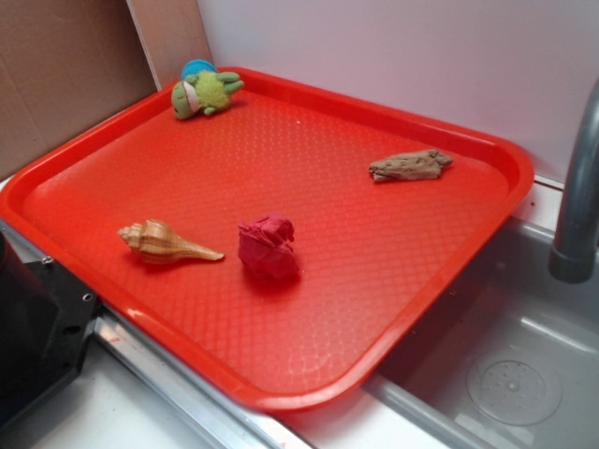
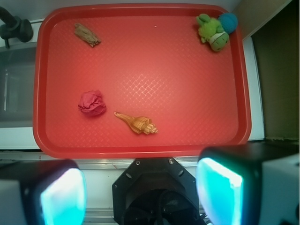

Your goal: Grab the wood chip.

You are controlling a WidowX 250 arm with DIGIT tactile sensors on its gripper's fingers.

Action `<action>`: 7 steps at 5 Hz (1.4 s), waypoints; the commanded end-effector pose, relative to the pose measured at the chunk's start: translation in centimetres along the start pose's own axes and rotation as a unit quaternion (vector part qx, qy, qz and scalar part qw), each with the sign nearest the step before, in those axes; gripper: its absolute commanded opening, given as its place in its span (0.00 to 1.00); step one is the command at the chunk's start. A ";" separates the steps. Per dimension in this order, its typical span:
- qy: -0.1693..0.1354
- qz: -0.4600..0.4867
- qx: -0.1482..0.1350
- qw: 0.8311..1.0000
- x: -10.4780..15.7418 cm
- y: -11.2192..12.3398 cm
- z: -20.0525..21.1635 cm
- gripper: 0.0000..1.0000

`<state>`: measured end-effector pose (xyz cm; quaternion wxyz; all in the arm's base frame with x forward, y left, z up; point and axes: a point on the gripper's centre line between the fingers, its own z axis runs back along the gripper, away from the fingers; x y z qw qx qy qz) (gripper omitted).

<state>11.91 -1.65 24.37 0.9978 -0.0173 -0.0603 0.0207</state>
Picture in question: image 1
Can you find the crumpled red paper ball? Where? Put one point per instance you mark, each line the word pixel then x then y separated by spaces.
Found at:
pixel 264 247

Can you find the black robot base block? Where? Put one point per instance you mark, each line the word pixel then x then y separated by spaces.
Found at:
pixel 47 316

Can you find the grey sink faucet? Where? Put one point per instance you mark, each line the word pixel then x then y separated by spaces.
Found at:
pixel 573 251

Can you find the brown wood chip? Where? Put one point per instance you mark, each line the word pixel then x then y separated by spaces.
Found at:
pixel 411 166

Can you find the tan striped conch shell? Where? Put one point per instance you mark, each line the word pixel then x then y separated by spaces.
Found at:
pixel 157 243

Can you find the red plastic tray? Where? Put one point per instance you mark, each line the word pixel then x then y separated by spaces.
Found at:
pixel 373 256

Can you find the green plush toy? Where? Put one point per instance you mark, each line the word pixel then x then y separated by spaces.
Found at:
pixel 203 90

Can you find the grey plastic sink basin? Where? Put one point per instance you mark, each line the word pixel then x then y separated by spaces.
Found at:
pixel 506 357

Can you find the brown cardboard panel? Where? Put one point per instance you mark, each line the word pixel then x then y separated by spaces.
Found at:
pixel 69 65

